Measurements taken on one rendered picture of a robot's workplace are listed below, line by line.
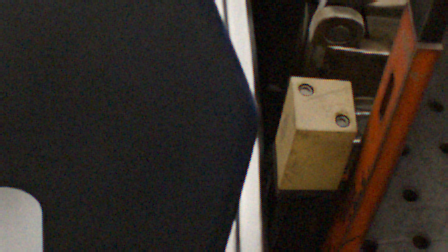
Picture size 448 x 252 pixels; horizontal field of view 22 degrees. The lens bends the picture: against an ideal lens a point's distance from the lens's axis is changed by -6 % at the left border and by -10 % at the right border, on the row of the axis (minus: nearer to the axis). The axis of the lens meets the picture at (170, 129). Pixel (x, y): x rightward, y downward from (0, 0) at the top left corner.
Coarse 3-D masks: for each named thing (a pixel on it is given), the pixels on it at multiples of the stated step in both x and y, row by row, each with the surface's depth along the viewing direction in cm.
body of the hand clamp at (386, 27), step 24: (384, 0) 67; (408, 0) 67; (384, 24) 65; (312, 48) 66; (336, 48) 64; (360, 48) 64; (384, 48) 64; (312, 72) 66; (336, 72) 65; (360, 72) 65; (360, 96) 67; (360, 120) 69; (336, 192) 76; (312, 240) 80
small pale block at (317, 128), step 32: (288, 96) 61; (320, 96) 60; (352, 96) 60; (288, 128) 60; (320, 128) 58; (352, 128) 59; (288, 160) 60; (320, 160) 60; (288, 192) 62; (320, 192) 63; (288, 224) 66
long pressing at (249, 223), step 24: (216, 0) 72; (240, 0) 72; (240, 24) 70; (240, 48) 69; (264, 168) 65; (0, 192) 62; (24, 192) 62; (264, 192) 64; (0, 216) 61; (24, 216) 61; (240, 216) 62; (264, 216) 63; (0, 240) 60; (24, 240) 60; (240, 240) 61; (264, 240) 62
